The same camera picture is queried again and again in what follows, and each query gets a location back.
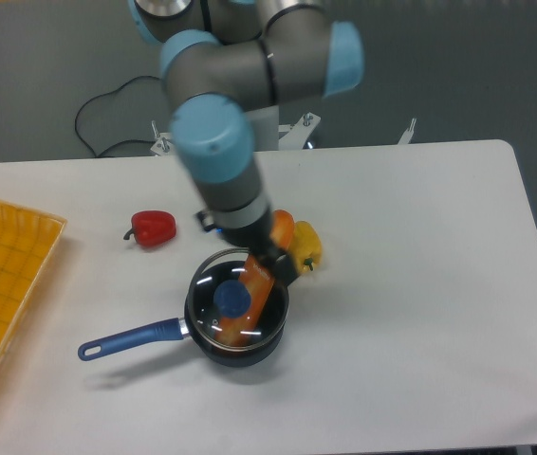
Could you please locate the yellow toy bell pepper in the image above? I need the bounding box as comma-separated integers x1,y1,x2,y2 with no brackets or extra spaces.
287,221,323,275

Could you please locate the black cable on floor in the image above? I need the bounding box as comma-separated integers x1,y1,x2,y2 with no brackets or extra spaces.
74,75,168,158

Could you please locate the orange toy baguette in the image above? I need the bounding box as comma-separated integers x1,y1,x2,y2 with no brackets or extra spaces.
213,209,296,350

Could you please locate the dark saucepan blue handle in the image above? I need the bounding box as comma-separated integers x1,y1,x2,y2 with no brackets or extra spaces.
77,258,290,368

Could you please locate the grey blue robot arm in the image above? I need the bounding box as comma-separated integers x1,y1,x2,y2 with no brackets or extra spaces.
129,1,365,284

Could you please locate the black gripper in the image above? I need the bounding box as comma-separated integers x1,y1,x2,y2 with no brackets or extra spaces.
195,209,300,286

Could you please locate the red toy bell pepper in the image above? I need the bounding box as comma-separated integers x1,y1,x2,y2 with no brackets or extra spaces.
123,210,177,248

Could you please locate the glass pot lid blue knob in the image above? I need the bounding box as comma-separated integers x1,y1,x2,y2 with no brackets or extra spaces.
190,247,289,351

